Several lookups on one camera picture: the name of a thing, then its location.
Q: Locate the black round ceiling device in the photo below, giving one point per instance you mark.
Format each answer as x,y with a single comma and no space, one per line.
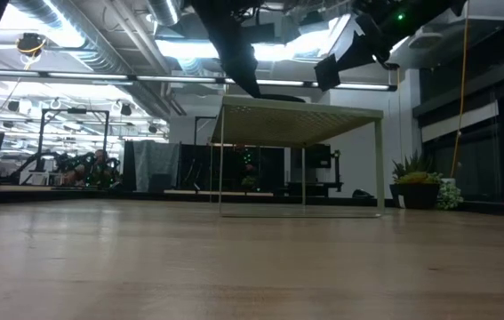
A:
30,43

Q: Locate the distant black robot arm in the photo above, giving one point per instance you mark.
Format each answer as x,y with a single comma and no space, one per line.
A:
34,162
78,160

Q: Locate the black leaf-shaped mini plate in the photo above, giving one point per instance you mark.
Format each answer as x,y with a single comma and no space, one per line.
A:
285,98

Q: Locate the round silver air duct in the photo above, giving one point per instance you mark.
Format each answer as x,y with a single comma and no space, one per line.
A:
165,11

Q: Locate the large silver spiral duct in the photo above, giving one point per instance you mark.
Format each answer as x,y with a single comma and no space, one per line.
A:
100,49

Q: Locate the black monitor on stand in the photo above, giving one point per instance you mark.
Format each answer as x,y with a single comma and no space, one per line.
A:
320,155

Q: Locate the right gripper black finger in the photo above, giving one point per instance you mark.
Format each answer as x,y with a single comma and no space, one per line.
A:
351,52
360,60

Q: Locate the black metal rack frame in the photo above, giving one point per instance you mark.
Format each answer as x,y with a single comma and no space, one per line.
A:
106,129

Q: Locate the grey fabric cover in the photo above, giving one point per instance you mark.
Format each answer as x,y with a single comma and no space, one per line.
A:
156,164

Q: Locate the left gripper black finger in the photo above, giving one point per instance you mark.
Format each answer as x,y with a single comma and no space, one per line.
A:
242,66

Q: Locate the black room divider panel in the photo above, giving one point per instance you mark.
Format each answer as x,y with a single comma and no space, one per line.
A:
198,164

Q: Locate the small distant potted plant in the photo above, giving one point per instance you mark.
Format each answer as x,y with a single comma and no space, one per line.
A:
249,182

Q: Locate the potted succulent plant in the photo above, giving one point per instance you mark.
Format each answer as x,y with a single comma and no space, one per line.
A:
416,191

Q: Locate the person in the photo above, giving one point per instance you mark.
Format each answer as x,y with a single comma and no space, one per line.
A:
99,162

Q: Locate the long ceiling light strip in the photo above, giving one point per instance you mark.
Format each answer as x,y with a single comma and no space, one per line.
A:
180,79

